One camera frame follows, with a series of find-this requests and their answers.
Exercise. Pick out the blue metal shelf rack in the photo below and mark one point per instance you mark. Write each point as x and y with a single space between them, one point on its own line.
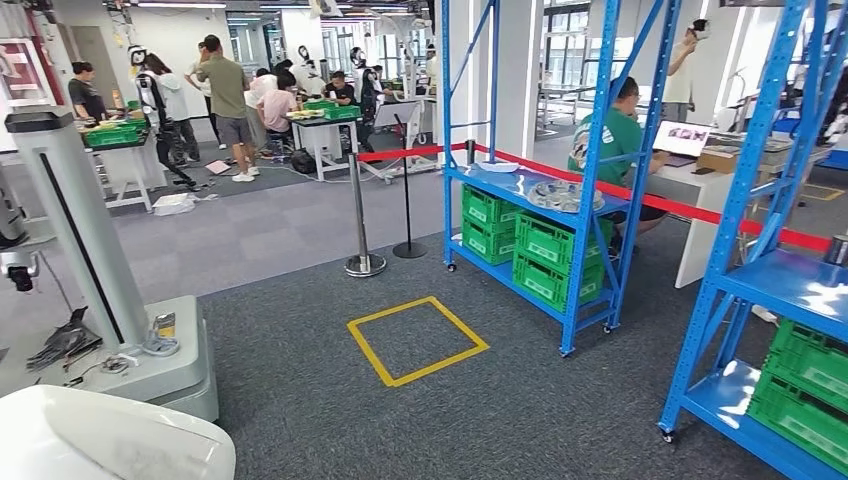
788 285
510 185

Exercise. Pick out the steel workbench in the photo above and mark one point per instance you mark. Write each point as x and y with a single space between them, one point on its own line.
785 149

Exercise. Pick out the black pole stand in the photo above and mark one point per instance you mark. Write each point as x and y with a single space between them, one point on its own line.
409 250

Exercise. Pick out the green plastic crate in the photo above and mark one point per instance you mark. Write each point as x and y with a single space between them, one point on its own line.
487 208
550 245
484 245
341 112
802 424
116 136
815 351
546 285

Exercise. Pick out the red barrier belt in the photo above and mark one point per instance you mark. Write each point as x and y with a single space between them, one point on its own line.
411 151
689 210

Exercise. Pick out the black round bag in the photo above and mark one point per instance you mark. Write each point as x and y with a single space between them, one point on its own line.
303 162

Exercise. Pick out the clear bag of parts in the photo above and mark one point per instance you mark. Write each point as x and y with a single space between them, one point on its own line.
563 197

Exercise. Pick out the black-topped white table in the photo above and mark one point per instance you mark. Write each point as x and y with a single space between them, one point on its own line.
321 136
129 166

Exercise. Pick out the person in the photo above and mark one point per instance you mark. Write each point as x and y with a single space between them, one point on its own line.
86 99
619 139
260 85
277 106
341 93
228 86
679 79
175 99

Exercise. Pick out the white plastic bag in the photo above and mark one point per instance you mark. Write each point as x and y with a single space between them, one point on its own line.
173 204

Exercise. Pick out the white desk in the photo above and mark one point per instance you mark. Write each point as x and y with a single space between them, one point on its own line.
696 255

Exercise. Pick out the open laptop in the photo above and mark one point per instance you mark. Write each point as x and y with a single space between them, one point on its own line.
682 136

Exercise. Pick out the grey wheeled robot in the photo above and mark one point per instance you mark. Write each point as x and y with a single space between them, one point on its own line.
166 371

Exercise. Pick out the cardboard box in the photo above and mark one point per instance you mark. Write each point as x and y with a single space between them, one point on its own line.
715 161

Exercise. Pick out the black and white humanoid robot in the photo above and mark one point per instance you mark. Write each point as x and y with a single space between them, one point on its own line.
149 99

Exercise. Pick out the chrome barrier post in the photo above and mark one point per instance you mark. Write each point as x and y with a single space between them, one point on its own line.
363 263

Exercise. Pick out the black barrier post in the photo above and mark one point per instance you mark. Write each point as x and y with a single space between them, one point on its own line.
471 154
838 252

